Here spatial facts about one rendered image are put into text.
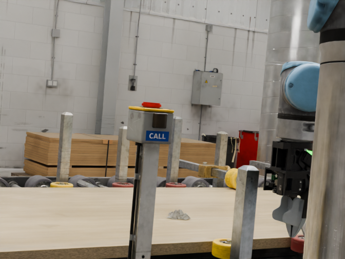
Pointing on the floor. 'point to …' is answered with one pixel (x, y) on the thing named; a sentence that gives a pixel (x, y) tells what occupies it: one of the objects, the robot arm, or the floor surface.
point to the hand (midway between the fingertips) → (294, 231)
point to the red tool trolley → (247, 147)
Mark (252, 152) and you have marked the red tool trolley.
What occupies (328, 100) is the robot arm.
